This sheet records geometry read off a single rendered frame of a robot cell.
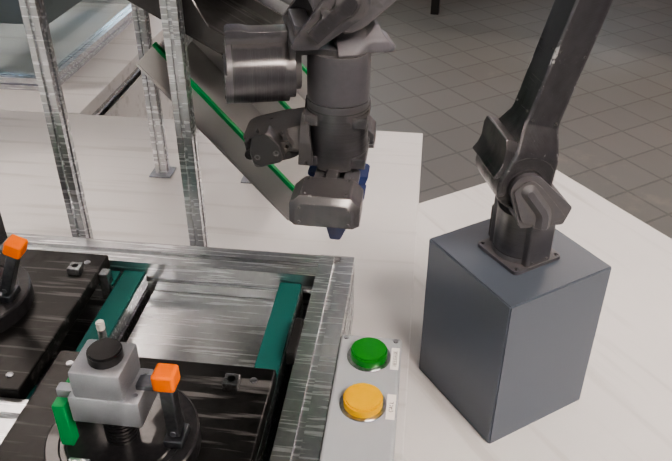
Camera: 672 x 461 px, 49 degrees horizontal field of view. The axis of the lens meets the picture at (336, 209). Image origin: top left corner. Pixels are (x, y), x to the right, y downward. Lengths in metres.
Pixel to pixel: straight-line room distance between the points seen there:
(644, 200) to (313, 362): 2.46
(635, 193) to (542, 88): 2.50
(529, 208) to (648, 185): 2.55
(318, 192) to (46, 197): 0.82
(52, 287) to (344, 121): 0.46
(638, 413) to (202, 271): 0.56
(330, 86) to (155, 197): 0.72
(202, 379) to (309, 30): 0.38
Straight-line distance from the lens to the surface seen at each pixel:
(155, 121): 1.35
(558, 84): 0.73
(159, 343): 0.94
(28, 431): 0.80
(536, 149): 0.74
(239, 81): 0.64
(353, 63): 0.65
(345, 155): 0.68
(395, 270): 1.12
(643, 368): 1.04
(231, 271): 0.96
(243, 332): 0.93
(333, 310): 0.89
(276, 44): 0.65
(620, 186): 3.24
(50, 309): 0.94
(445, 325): 0.87
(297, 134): 0.68
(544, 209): 0.75
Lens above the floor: 1.53
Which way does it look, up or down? 32 degrees down
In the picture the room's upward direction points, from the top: straight up
